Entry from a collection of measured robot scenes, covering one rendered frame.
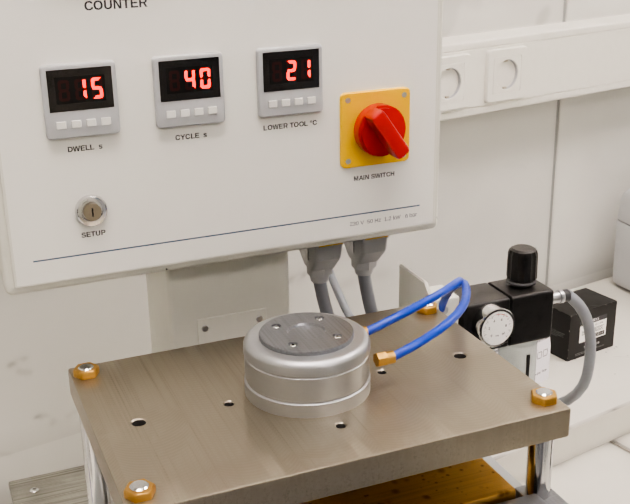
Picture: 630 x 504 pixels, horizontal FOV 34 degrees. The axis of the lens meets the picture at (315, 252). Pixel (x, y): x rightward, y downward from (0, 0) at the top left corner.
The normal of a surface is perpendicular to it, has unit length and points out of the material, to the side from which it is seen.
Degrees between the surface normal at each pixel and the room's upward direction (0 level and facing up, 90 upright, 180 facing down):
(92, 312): 90
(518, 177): 90
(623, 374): 0
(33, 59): 90
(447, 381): 0
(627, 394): 0
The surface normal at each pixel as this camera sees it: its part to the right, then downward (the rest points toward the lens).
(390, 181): 0.38, 0.32
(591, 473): -0.02, -0.94
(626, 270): -0.89, 0.18
